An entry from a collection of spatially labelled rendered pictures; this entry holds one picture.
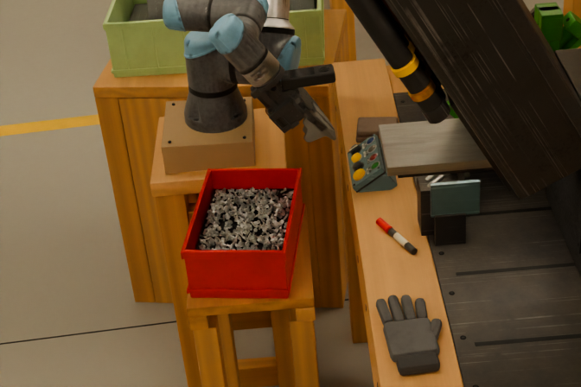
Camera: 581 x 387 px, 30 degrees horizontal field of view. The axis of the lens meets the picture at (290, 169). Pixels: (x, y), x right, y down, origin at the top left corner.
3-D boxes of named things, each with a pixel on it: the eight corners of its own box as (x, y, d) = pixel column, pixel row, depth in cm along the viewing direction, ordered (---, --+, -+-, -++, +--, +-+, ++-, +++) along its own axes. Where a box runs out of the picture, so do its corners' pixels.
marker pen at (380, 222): (418, 253, 213) (418, 247, 212) (411, 256, 212) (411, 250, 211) (382, 222, 223) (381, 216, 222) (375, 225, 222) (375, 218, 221)
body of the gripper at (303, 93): (284, 119, 237) (249, 81, 232) (315, 96, 235) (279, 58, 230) (286, 136, 231) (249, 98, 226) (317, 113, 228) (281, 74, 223)
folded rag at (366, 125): (400, 126, 255) (400, 115, 253) (399, 143, 248) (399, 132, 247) (358, 126, 257) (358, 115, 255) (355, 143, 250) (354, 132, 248)
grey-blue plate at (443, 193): (431, 246, 214) (430, 187, 207) (430, 240, 216) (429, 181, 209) (479, 242, 214) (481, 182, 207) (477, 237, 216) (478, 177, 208)
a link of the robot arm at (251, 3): (219, -16, 233) (206, 13, 225) (270, -13, 231) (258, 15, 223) (223, 15, 239) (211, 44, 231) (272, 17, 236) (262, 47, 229)
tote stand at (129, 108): (134, 302, 352) (91, 87, 310) (171, 211, 395) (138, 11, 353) (343, 308, 341) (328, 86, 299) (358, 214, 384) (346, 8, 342)
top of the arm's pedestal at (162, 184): (151, 197, 254) (150, 183, 252) (161, 130, 281) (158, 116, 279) (288, 186, 254) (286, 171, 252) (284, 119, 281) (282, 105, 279)
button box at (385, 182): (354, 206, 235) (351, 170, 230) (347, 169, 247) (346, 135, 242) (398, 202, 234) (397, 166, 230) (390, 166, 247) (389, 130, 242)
